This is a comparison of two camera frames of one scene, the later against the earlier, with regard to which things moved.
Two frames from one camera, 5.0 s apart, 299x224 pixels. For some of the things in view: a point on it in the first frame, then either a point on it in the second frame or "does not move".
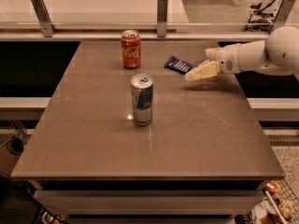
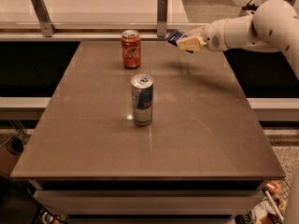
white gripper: x=228 y=59 → x=212 y=37
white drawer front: x=149 y=202 does not move
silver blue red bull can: x=142 y=91 does not move
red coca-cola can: x=131 y=45 does not move
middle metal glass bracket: x=162 y=15 does not move
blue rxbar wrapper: x=178 y=64 → x=174 y=35
